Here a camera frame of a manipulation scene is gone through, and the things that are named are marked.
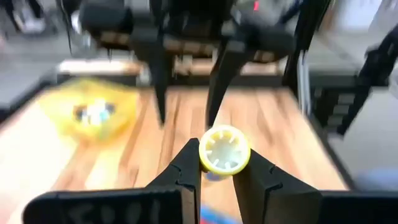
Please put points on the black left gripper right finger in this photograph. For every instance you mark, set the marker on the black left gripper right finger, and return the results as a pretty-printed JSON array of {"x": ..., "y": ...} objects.
[{"x": 273, "y": 199}]

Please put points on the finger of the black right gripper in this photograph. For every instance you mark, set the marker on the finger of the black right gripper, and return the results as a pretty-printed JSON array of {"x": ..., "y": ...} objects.
[
  {"x": 161, "y": 81},
  {"x": 225, "y": 77}
]

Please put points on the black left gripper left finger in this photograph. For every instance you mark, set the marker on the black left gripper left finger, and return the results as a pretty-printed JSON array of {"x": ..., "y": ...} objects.
[{"x": 174, "y": 193}]

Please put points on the blue highlighter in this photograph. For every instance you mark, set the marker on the blue highlighter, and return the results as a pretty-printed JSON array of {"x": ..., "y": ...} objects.
[{"x": 217, "y": 216}]

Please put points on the yellow highlighter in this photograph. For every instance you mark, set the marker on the yellow highlighter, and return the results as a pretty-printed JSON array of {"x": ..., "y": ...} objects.
[{"x": 224, "y": 149}]

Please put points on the yellow plastic bin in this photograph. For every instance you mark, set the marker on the yellow plastic bin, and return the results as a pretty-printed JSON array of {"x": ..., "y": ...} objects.
[{"x": 56, "y": 105}]

